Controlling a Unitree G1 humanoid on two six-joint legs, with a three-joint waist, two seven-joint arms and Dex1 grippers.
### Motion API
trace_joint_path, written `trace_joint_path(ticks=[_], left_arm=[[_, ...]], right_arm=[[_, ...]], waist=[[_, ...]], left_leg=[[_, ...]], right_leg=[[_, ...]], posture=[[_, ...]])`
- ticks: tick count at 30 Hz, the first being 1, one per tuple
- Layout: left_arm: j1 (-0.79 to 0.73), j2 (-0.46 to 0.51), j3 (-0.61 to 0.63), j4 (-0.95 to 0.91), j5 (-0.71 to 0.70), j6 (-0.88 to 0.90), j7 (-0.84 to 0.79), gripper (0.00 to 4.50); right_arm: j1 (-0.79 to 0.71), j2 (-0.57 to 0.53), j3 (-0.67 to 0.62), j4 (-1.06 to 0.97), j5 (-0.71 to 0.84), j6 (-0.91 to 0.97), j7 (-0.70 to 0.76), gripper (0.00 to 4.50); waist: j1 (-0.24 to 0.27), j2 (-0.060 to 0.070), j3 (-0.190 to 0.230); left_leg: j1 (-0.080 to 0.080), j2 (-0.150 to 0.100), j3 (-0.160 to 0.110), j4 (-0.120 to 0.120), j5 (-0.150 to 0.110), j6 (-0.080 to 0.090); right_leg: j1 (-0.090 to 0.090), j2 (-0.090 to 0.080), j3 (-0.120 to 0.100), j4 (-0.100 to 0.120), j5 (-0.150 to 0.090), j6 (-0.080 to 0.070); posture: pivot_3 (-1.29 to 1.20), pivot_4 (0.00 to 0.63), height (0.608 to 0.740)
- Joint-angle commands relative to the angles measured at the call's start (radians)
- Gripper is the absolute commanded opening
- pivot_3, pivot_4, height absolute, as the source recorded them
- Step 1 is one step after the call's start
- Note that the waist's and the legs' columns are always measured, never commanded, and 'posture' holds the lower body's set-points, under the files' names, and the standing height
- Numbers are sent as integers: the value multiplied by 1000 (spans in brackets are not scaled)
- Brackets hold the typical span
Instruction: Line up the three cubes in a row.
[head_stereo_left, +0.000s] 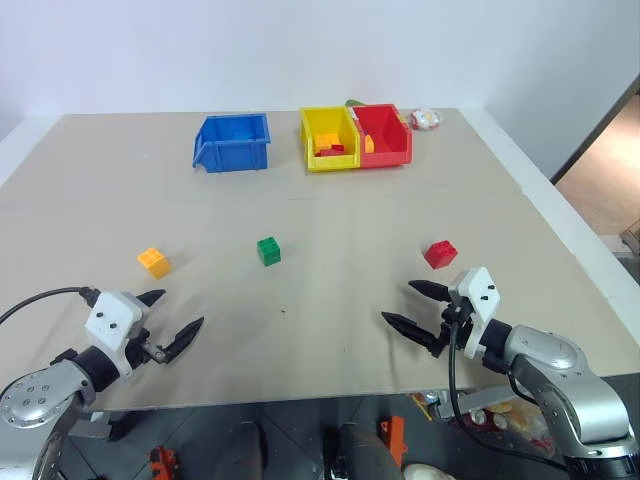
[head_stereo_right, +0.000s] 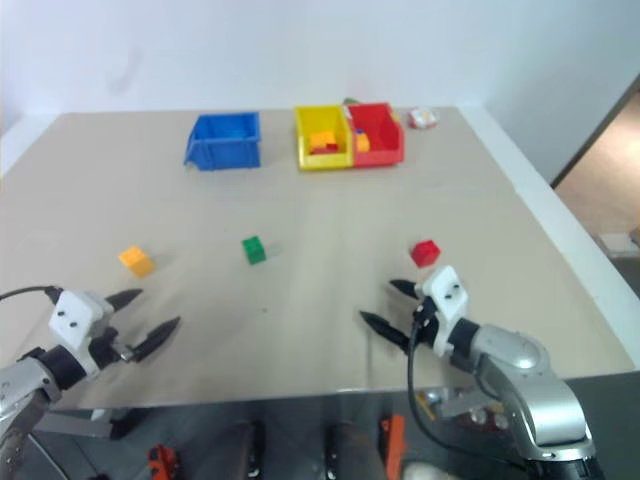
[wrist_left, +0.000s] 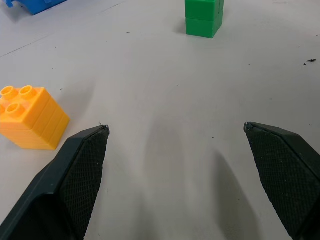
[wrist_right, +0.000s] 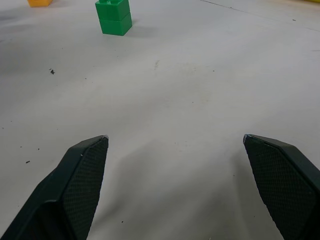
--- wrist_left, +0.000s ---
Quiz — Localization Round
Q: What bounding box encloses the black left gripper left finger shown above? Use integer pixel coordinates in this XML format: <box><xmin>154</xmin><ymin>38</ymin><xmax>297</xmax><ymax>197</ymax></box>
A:
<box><xmin>0</xmin><ymin>124</ymin><xmax>111</xmax><ymax>240</ymax></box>

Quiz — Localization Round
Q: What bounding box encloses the green toy brick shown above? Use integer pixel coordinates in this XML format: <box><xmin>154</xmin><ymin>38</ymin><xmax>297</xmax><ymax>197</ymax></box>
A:
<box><xmin>184</xmin><ymin>0</ymin><xmax>225</xmax><ymax>39</ymax></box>

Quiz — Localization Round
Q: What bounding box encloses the blue plastic object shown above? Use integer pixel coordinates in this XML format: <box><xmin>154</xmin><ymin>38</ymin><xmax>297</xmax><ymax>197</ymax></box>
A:
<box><xmin>5</xmin><ymin>0</ymin><xmax>70</xmax><ymax>16</ymax></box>

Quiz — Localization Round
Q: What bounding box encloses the yellow toy brick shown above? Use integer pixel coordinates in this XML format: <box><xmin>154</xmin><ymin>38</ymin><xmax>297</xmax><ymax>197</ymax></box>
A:
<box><xmin>0</xmin><ymin>85</ymin><xmax>71</xmax><ymax>151</ymax></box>

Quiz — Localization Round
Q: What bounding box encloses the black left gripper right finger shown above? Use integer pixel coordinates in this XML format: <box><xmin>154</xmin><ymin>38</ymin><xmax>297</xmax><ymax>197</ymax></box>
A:
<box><xmin>243</xmin><ymin>121</ymin><xmax>320</xmax><ymax>240</ymax></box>

